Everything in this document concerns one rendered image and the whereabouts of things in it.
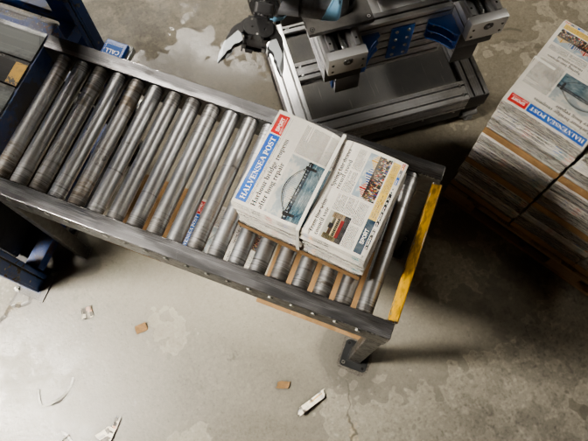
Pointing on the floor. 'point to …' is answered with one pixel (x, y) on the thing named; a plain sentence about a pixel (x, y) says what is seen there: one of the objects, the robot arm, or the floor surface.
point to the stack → (544, 144)
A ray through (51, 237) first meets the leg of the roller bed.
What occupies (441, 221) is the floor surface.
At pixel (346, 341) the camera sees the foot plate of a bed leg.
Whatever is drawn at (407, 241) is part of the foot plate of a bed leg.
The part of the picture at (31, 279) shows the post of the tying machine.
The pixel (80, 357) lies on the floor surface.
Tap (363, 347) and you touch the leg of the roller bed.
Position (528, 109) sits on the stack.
